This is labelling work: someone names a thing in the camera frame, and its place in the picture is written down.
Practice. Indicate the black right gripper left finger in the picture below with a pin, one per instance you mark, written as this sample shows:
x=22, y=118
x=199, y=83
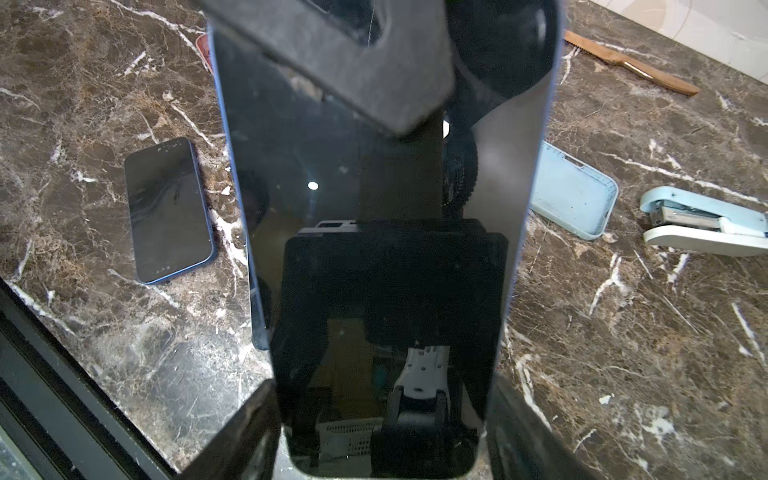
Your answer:
x=246, y=447

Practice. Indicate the pink phone case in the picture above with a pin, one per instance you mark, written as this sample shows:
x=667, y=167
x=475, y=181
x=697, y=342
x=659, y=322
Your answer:
x=203, y=46

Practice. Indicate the dark blue smartphone left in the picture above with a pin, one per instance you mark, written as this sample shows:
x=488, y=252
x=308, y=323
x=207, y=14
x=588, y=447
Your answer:
x=170, y=226

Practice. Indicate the blue smartphone black screen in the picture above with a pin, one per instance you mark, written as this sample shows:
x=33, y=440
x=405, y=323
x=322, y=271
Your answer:
x=383, y=265

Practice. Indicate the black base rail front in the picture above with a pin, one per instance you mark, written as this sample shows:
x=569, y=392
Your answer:
x=52, y=412

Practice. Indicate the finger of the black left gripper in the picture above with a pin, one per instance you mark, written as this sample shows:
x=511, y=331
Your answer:
x=397, y=82

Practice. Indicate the wooden knife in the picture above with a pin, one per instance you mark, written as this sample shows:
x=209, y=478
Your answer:
x=616, y=58

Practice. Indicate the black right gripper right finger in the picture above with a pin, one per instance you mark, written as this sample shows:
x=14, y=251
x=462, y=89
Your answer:
x=520, y=446

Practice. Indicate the light blue white stapler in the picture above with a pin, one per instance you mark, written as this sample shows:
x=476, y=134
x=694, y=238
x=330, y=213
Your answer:
x=689, y=221

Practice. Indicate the light blue phone case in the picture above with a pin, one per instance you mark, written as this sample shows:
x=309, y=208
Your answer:
x=572, y=194

